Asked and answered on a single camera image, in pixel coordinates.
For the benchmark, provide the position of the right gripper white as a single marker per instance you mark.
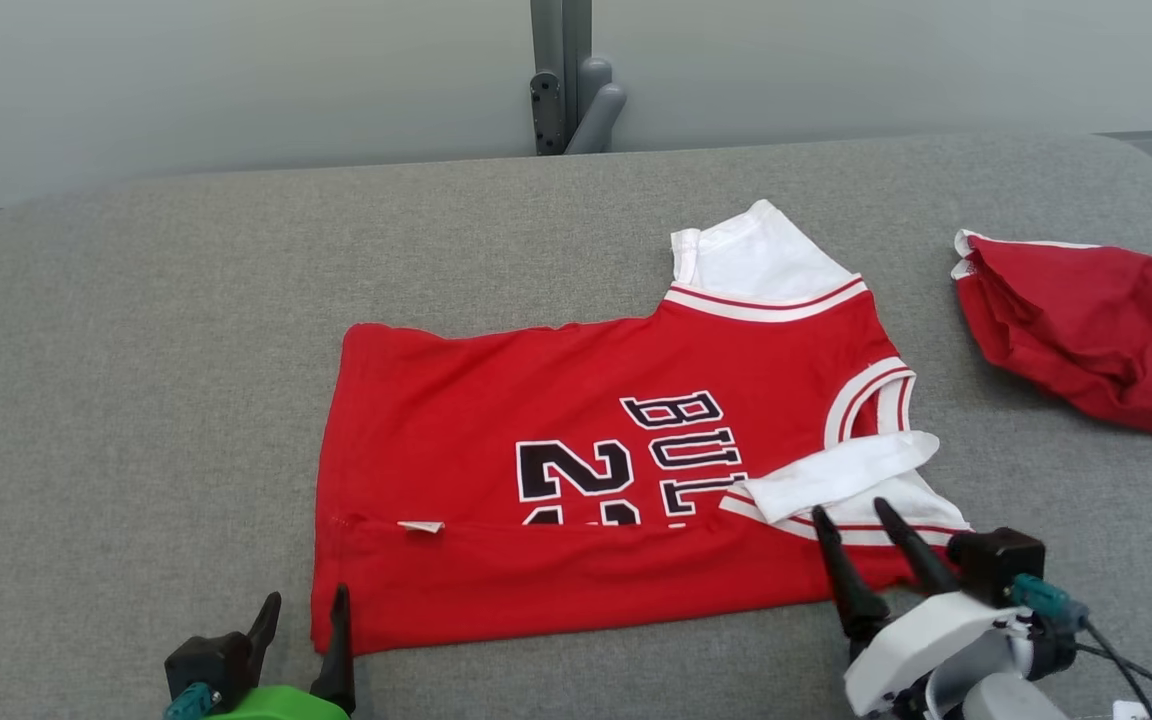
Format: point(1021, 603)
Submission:
point(926, 635)

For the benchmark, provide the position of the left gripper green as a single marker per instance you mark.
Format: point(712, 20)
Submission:
point(276, 705)

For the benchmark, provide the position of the red basketball jersey white sleeves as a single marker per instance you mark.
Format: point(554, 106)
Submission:
point(486, 400)

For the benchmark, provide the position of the red shorts with white trim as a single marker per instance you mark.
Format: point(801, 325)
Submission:
point(1086, 320)

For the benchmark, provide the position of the grey rounded tube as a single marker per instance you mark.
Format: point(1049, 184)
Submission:
point(598, 115)

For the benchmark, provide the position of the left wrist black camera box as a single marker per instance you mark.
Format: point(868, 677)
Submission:
point(206, 660)

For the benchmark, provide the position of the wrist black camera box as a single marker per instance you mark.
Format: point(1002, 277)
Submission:
point(996, 560)
point(206, 660)

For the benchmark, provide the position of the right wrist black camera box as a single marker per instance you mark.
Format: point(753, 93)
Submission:
point(996, 560)

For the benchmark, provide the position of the dark grey screwed bracket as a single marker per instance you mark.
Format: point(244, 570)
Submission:
point(546, 110)

